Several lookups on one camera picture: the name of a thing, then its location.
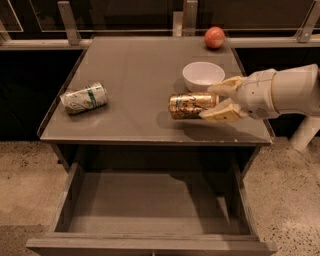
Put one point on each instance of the open grey top drawer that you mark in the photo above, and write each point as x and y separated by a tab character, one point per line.
114	213

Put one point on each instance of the red apple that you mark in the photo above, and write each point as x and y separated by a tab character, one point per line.
214	37

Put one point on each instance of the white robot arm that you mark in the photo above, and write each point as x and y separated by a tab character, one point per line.
297	91

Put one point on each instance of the orange gold soda can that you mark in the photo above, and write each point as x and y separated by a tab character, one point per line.
190	105

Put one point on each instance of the grey cabinet counter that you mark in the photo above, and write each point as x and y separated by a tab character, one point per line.
140	74

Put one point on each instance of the metal railing with glass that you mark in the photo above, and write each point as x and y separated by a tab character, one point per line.
54	24

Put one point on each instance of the green white soda can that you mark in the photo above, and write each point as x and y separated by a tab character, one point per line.
88	98

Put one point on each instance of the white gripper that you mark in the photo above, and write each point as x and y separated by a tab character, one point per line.
257	94

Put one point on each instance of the white ceramic bowl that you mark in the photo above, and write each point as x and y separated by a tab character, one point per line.
198	76

